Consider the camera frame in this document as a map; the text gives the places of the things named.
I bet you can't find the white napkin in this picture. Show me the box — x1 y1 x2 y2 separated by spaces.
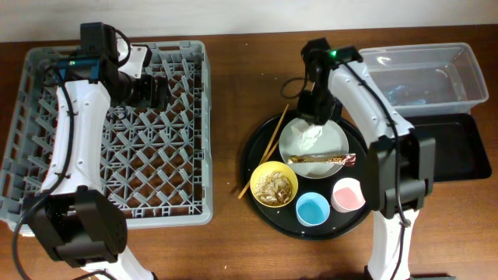
291 119 323 151

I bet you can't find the grey round plate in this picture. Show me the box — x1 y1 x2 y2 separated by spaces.
279 117 349 179

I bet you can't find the brown snack wrapper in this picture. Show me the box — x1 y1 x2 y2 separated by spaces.
286 153 356 166

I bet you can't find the yellow bowl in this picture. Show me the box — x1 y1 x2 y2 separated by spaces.
250 161 298 208

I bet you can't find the food scraps and rice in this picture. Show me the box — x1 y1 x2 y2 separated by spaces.
256 171 293 206

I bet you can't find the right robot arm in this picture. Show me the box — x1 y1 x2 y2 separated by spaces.
297 38 436 279

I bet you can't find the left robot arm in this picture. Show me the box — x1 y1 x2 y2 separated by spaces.
20 23 171 279

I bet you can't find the grey plastic dishwasher rack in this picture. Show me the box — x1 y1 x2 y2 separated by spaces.
1 40 213 229

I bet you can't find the wooden chopstick upper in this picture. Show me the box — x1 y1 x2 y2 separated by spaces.
259 104 289 164

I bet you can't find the wooden chopstick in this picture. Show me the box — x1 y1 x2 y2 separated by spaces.
237 139 280 200
259 104 289 164

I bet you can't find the wooden chopstick lower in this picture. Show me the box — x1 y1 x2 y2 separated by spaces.
237 139 280 200

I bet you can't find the round black serving tray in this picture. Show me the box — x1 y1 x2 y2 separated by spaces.
240 114 370 240

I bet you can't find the pink cup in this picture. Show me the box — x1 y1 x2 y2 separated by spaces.
331 177 366 213

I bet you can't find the blue cup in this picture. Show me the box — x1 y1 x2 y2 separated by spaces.
296 192 331 227

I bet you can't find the clear plastic bin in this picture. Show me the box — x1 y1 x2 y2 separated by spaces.
359 43 489 117

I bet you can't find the black rectangular tray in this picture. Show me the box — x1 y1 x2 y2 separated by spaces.
407 114 492 182

